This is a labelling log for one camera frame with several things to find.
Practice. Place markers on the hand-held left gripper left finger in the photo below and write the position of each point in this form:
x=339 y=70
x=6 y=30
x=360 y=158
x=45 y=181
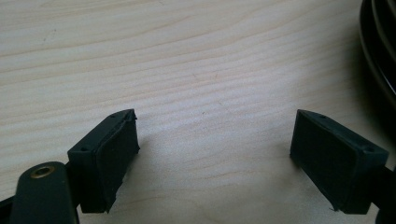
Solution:
x=102 y=161

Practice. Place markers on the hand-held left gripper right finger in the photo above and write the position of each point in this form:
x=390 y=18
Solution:
x=333 y=161

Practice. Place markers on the black round plate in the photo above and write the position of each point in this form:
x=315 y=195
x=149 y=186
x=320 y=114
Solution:
x=378 y=46

